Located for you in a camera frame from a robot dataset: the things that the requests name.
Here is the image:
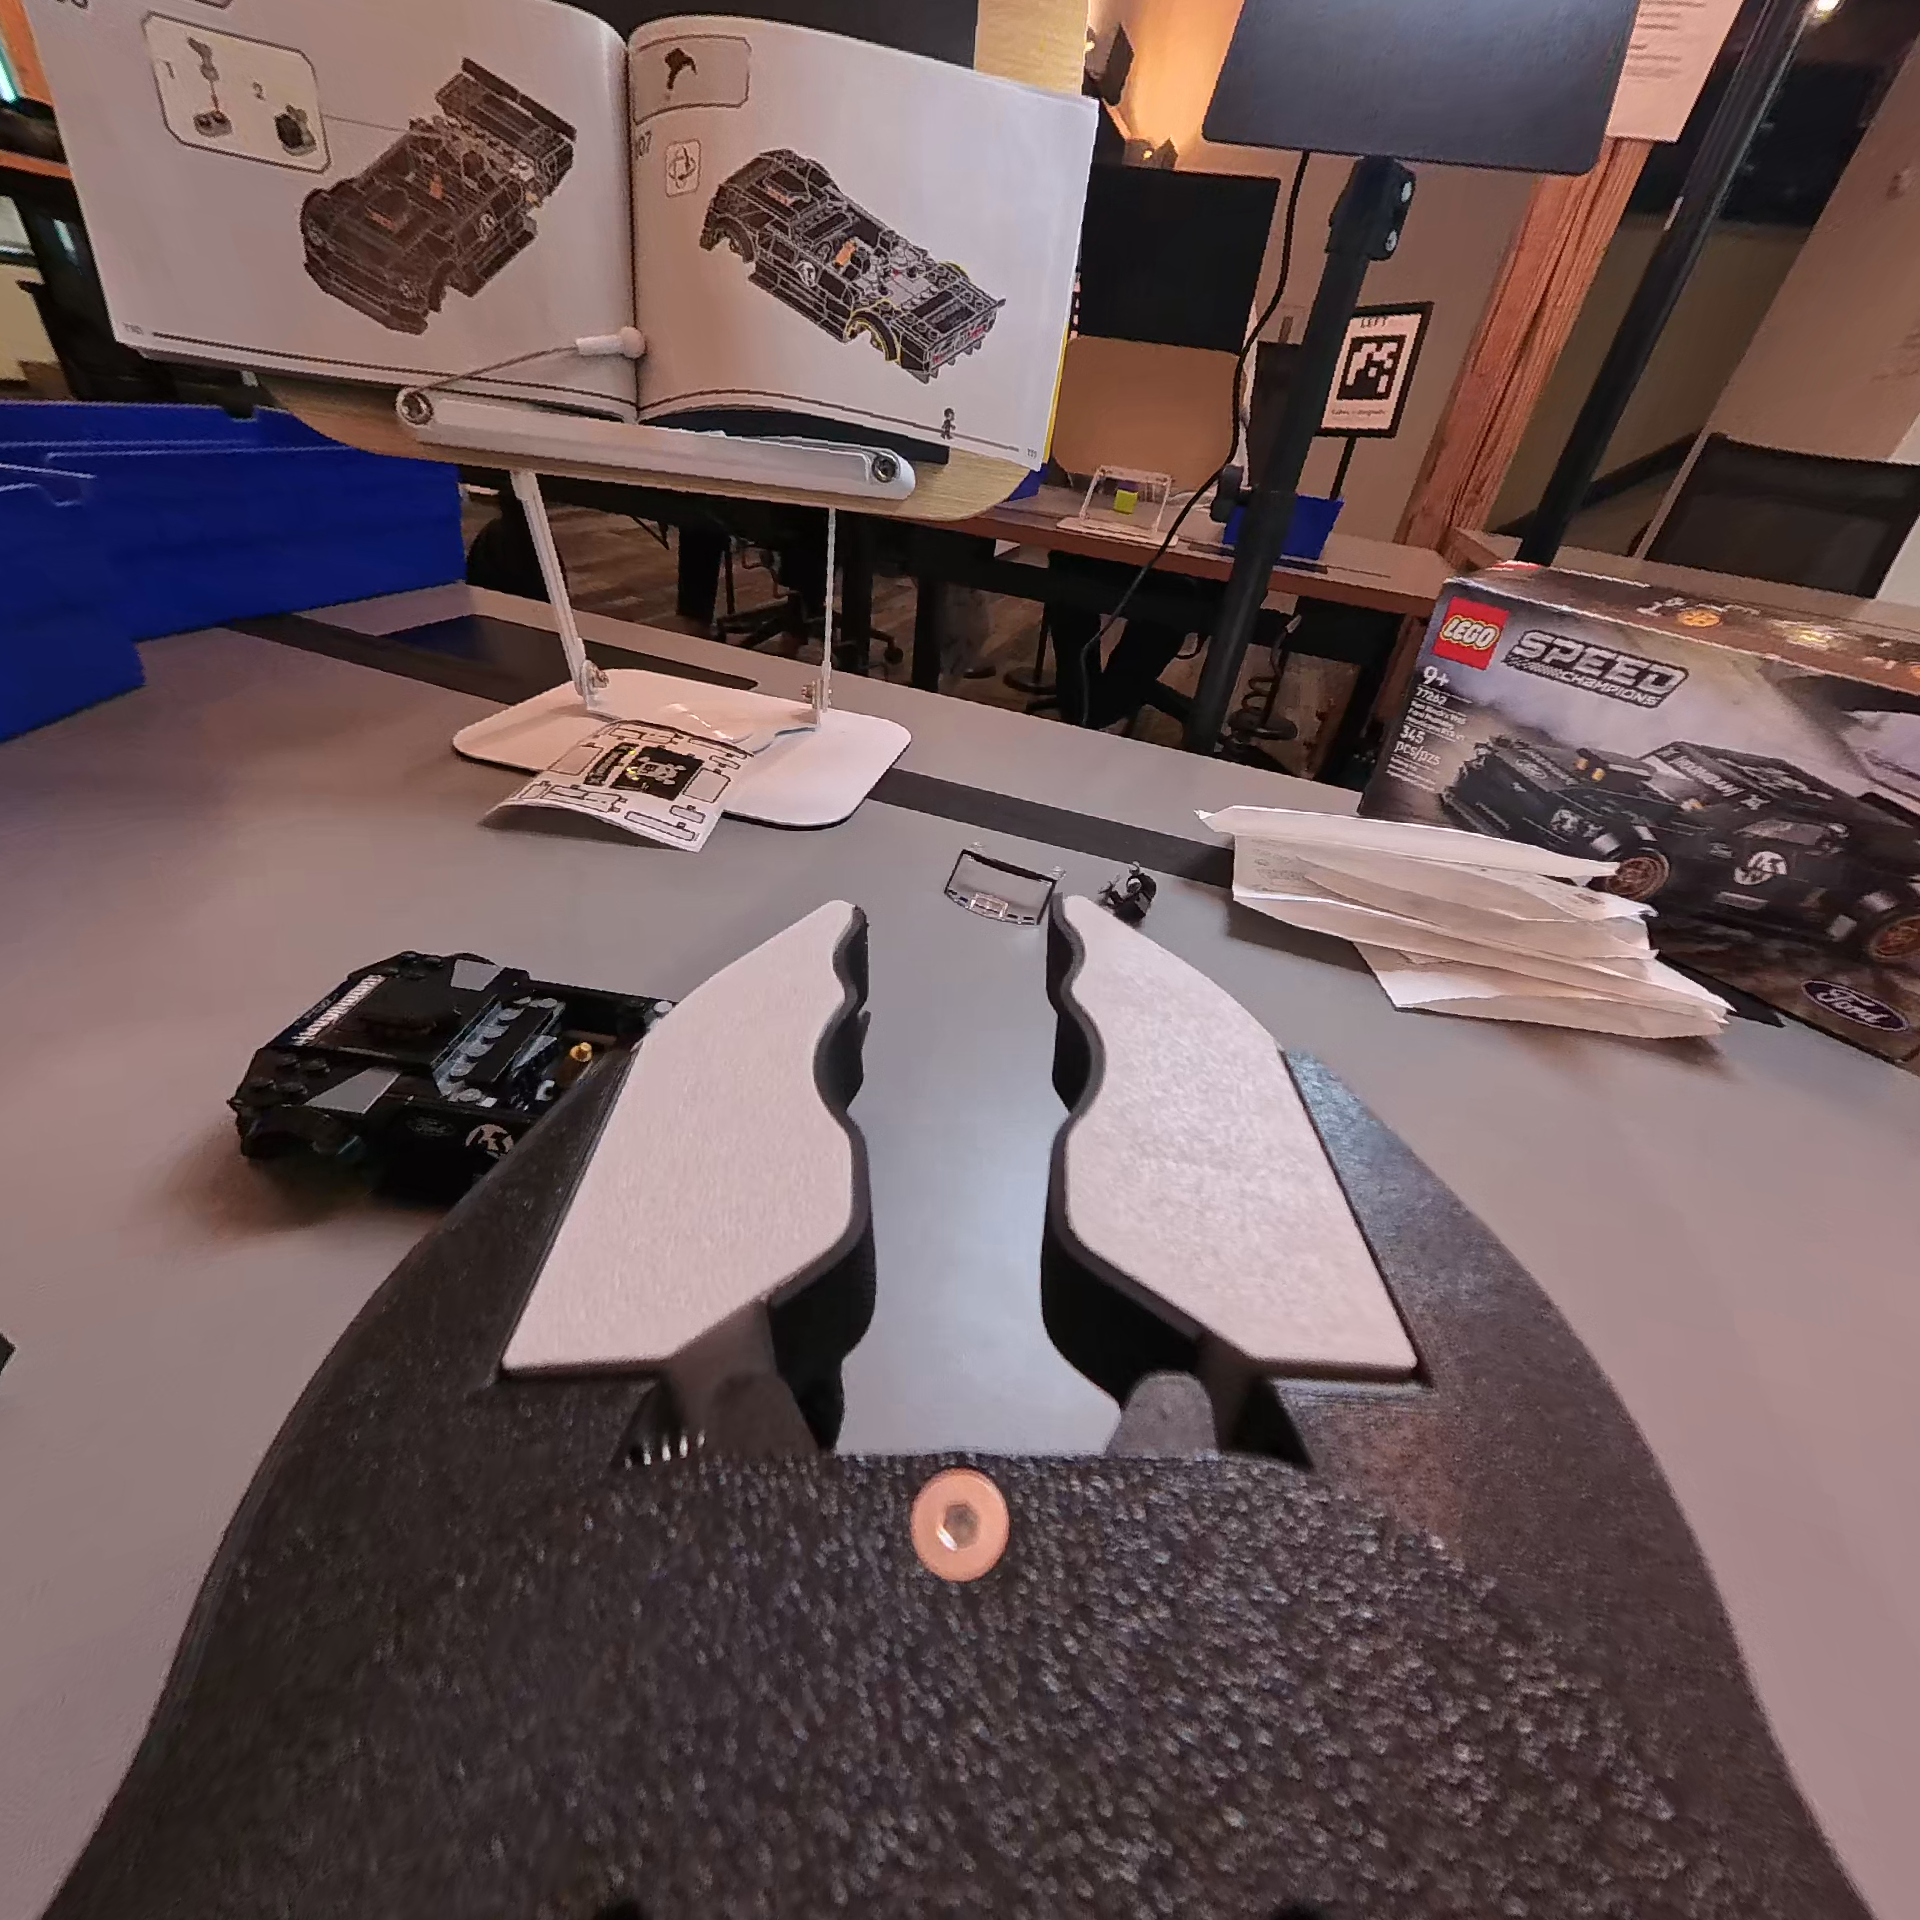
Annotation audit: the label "wooden work table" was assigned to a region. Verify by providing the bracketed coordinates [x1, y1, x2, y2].
[959, 497, 1458, 619]

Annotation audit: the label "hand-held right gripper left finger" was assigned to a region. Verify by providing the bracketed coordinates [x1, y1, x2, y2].
[502, 902, 877, 1381]

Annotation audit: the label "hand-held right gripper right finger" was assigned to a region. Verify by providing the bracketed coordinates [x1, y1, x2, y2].
[1036, 891, 1421, 1381]

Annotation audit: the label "lego set box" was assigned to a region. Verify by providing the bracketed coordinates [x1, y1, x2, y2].
[1360, 565, 1920, 1072]

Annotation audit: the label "black white marker tag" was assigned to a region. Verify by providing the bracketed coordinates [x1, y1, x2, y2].
[1316, 302, 1434, 444]

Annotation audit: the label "black lego car model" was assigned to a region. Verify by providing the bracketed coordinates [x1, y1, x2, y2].
[232, 954, 669, 1212]

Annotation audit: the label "white metal stand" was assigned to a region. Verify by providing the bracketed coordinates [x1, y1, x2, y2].
[390, 325, 921, 740]

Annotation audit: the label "black computer monitor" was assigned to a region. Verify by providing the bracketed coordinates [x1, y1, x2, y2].
[1075, 167, 1287, 355]

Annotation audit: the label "lego instruction booklet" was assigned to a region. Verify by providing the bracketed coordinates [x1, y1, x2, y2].
[46, 0, 1103, 470]

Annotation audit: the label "clear lego windshield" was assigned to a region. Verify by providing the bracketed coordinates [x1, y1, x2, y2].
[942, 850, 1065, 927]

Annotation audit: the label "white paper bags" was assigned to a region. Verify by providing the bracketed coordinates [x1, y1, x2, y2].
[1200, 802, 1740, 1045]

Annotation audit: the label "black light stand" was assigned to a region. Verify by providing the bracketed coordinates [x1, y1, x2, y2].
[1516, 0, 1819, 571]
[1185, 157, 1421, 756]

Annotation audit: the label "studio light panel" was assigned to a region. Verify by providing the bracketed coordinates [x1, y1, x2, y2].
[1200, 0, 1648, 177]

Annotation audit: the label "light wooden chair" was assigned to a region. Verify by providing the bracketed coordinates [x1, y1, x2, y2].
[1049, 336, 1250, 499]

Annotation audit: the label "white sticker sheet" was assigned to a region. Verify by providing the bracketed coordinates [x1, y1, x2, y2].
[490, 721, 748, 859]

